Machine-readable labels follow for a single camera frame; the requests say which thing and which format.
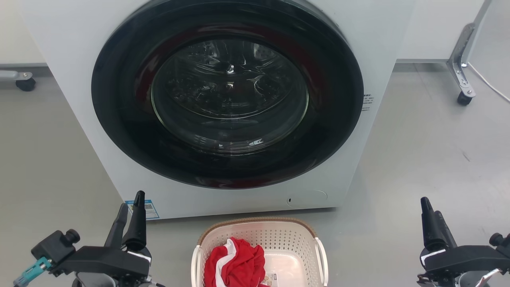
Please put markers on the grey frame foot with caster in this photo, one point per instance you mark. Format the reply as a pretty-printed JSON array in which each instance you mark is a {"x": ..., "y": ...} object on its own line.
[{"x": 24, "y": 83}]

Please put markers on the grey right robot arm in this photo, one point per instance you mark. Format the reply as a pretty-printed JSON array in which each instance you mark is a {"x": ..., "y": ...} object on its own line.
[{"x": 474, "y": 280}]

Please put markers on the red and white garment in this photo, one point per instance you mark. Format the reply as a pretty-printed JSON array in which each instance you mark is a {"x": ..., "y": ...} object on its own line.
[{"x": 239, "y": 263}]

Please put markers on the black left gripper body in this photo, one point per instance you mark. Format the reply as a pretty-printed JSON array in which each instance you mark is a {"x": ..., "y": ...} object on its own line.
[{"x": 107, "y": 261}]

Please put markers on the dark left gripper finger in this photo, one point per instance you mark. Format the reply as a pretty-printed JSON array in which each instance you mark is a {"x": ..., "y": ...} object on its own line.
[
  {"x": 117, "y": 231},
  {"x": 136, "y": 227}
]

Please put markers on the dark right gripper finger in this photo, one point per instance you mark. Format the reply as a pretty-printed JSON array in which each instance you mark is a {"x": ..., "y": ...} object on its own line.
[
  {"x": 431, "y": 231},
  {"x": 448, "y": 235}
]

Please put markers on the white perforated laundry basket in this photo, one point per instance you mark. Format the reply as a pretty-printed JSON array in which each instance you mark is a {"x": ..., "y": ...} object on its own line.
[{"x": 279, "y": 239}]

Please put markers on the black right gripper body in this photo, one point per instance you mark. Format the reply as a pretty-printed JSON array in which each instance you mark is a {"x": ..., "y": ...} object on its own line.
[{"x": 466, "y": 259}]

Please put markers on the round black glass washer door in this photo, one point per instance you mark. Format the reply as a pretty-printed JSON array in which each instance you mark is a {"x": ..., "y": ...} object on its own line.
[{"x": 227, "y": 95}]

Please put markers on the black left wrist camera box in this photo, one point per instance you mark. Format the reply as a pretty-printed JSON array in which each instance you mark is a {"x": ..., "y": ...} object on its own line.
[{"x": 53, "y": 247}]

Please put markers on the blue energy label sticker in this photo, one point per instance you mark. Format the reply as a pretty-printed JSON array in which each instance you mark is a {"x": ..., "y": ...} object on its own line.
[{"x": 151, "y": 211}]

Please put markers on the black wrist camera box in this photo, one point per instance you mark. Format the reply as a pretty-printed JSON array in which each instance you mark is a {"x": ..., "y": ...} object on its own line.
[
  {"x": 501, "y": 241},
  {"x": 53, "y": 247}
]

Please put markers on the white paper label with barcode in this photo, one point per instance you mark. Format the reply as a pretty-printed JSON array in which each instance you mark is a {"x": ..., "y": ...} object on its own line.
[{"x": 271, "y": 279}]

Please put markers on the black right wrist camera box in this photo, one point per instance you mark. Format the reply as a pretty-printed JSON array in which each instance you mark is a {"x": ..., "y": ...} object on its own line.
[{"x": 501, "y": 241}]

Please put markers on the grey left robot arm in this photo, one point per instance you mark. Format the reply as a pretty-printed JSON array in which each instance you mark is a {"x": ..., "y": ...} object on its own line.
[{"x": 95, "y": 281}]

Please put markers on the white front-load washing machine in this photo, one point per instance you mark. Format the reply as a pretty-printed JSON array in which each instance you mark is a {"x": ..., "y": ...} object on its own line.
[{"x": 71, "y": 59}]

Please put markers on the silver frame leg with caster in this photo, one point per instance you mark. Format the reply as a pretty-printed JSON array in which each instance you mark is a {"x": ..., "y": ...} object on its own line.
[{"x": 460, "y": 59}]

